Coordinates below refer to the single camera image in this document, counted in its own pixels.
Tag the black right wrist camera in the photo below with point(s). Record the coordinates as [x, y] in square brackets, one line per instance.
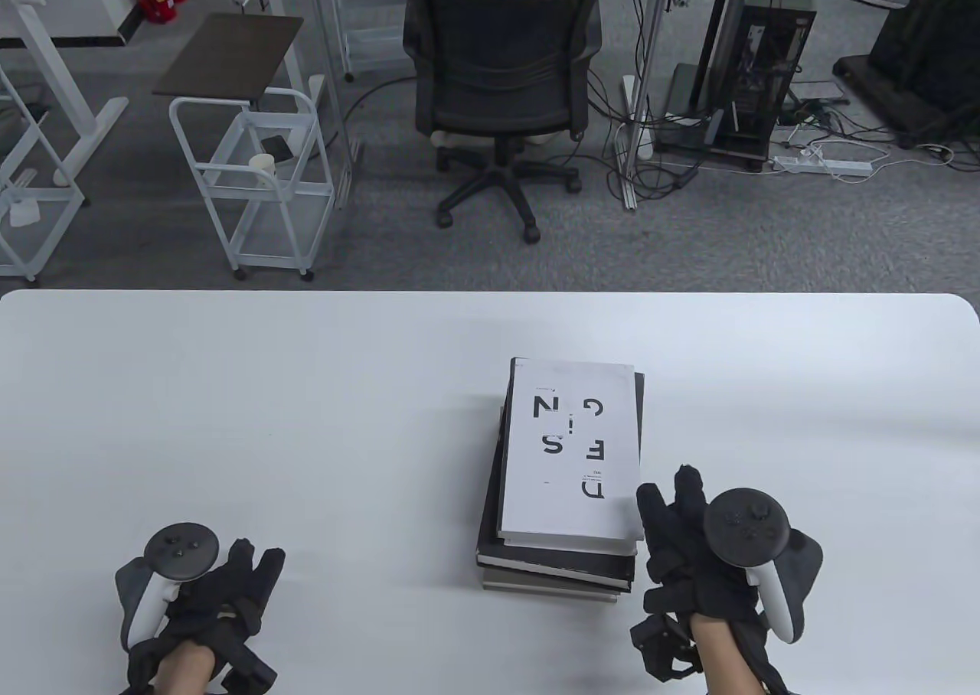
[662, 649]

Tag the white desk with metal legs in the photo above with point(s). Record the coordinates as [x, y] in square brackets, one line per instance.
[325, 37]

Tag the black white right hand controller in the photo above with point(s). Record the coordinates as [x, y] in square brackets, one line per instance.
[746, 526]

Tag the white power strip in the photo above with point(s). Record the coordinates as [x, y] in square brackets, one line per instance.
[827, 165]

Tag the white standing desk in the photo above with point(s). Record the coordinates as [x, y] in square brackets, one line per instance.
[46, 60]

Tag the black white left hand controller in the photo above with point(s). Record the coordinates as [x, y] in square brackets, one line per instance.
[180, 549]

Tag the black equipment stand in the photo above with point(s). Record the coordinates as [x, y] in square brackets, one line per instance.
[919, 37]

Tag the black office chair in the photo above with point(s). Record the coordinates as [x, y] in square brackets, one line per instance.
[498, 60]

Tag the person's right forearm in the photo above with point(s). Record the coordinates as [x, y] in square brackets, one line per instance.
[727, 660]

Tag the grey book with round emblem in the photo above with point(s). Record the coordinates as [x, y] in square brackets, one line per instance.
[551, 594]

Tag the small white box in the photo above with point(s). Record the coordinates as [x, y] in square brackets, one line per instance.
[23, 213]

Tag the grey flat case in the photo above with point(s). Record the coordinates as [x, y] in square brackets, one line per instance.
[685, 90]

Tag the person's left hand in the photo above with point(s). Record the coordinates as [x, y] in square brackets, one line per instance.
[222, 603]

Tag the white cup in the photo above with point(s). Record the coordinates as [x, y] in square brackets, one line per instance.
[262, 164]

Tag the person's left forearm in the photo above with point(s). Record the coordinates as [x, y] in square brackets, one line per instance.
[184, 672]

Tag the black phone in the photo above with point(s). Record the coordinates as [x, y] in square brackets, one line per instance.
[276, 146]

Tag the black white hand controller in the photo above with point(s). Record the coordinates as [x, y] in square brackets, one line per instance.
[746, 526]
[180, 549]

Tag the white book with black letters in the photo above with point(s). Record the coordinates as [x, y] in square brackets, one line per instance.
[566, 465]

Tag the white rolling cart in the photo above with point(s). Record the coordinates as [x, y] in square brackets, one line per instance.
[264, 232]

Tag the black book with grey photo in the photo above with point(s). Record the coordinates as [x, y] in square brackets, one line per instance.
[551, 563]

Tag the black computer tower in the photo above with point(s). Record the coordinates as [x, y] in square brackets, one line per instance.
[766, 75]

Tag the person's right hand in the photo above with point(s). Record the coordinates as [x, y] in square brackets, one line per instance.
[674, 557]

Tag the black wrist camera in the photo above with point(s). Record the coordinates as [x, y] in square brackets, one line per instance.
[249, 672]
[662, 649]

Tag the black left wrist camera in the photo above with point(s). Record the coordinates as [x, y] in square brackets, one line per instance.
[249, 672]

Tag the white drawer unit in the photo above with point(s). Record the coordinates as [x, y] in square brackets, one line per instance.
[375, 29]

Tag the dark brown side table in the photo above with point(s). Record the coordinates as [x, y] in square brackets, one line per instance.
[230, 56]

